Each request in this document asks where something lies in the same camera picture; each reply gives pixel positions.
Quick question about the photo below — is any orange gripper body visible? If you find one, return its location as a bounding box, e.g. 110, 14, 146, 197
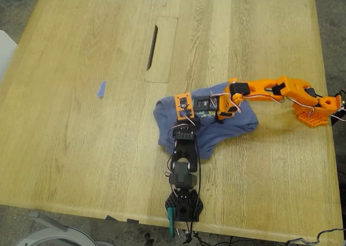
215, 92, 242, 121

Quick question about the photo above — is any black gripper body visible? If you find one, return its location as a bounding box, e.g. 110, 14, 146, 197
174, 115, 202, 132

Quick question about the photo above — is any blue printed T-shirt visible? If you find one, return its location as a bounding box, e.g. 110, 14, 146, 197
153, 81, 260, 160

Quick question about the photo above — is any green table clamp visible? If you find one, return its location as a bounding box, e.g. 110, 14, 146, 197
166, 207, 176, 238

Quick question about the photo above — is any black table clamp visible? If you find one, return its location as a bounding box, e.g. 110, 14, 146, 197
331, 90, 346, 125

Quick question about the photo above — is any grey metal chair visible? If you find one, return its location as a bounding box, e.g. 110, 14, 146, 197
15, 210, 114, 246

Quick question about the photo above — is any white plastic chair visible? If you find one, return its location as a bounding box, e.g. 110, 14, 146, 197
0, 29, 17, 82

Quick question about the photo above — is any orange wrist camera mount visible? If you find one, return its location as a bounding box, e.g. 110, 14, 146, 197
174, 92, 195, 122

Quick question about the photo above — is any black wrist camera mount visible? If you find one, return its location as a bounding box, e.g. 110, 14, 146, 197
193, 94, 219, 112

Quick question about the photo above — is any grey loose cable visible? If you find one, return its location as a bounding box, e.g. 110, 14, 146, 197
285, 228, 344, 246

